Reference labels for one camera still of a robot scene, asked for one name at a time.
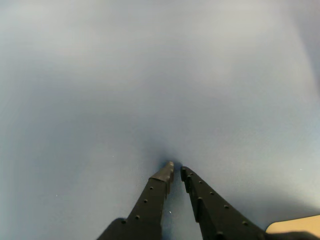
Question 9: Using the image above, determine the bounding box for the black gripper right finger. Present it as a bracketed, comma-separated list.
[180, 166, 268, 240]

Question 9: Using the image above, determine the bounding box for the dark blue table mat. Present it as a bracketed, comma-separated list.
[0, 0, 320, 240]

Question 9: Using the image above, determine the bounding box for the gripper black left finger taped tip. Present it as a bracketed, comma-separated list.
[96, 161, 175, 240]

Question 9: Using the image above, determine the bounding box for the beige rounded square container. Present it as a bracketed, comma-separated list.
[265, 214, 320, 235]

